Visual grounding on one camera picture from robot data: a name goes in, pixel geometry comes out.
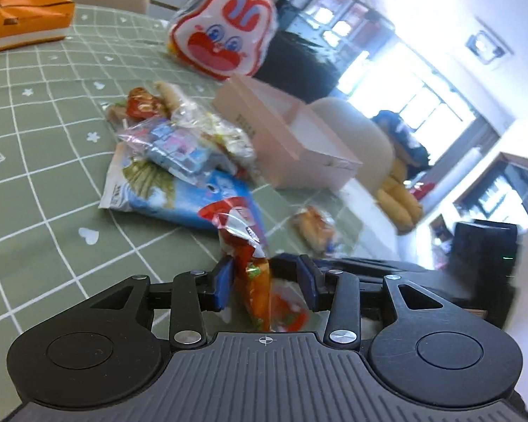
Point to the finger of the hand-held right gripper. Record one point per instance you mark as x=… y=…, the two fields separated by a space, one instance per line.
x=374 y=266

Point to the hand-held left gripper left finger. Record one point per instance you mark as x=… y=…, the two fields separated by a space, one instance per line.
x=223 y=283

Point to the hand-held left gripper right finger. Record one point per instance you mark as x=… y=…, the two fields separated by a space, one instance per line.
x=307 y=283

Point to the orange and red snack packet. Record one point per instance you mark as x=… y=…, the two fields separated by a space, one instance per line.
x=257 y=277

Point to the brown bread packet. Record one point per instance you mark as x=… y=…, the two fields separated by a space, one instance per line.
x=312 y=226

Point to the large blue snack bag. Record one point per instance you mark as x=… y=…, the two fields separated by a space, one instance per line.
x=180 y=202

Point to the pink cardboard box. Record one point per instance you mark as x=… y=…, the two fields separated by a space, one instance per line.
x=281 y=149

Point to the clear packet of blue candies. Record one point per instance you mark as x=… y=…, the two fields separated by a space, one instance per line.
x=176 y=149

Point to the clear packet of yellow snacks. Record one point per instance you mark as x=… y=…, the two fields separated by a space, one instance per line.
x=229 y=140

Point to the clear packet of beige sticks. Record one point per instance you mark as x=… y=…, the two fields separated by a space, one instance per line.
x=174 y=94

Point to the yellow plush toy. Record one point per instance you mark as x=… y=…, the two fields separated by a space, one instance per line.
x=396 y=202

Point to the wooden display cabinet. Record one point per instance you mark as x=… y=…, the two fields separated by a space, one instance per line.
x=501 y=184

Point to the blue cloth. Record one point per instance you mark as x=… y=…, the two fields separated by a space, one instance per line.
x=400 y=132

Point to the square ceiling fixture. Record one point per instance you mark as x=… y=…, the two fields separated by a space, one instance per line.
x=486 y=46

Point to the black fish tank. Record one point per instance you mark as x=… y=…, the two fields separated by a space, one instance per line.
x=299 y=61

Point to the red and white rabbit bag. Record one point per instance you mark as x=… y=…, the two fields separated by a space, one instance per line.
x=220 y=30

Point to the green checked tablecloth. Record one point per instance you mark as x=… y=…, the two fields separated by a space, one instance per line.
x=39 y=110

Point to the orange tissue box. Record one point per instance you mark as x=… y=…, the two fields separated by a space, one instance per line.
x=26 y=13

